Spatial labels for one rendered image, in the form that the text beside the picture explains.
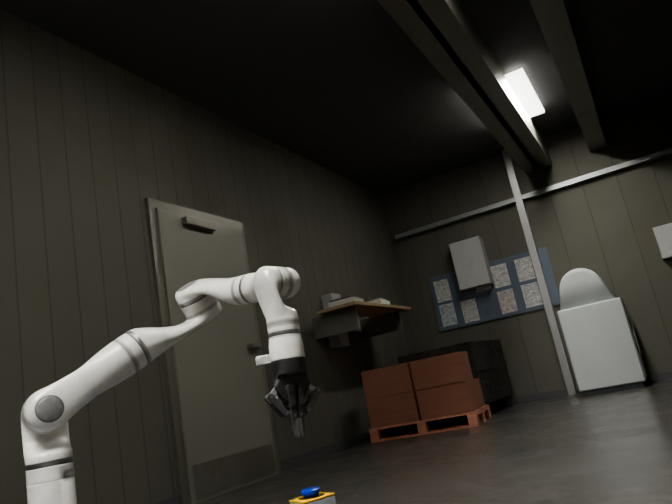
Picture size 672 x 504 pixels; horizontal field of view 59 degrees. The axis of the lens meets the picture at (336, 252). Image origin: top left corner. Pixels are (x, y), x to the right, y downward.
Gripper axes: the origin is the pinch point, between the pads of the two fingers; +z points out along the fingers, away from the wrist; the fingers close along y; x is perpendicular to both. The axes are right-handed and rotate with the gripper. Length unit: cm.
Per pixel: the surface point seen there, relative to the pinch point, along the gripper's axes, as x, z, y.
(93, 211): 279, -154, 18
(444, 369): 325, -22, 337
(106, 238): 283, -136, 26
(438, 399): 336, 5, 332
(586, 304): 292, -68, 533
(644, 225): 257, -152, 635
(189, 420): 304, -11, 77
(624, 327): 263, -36, 546
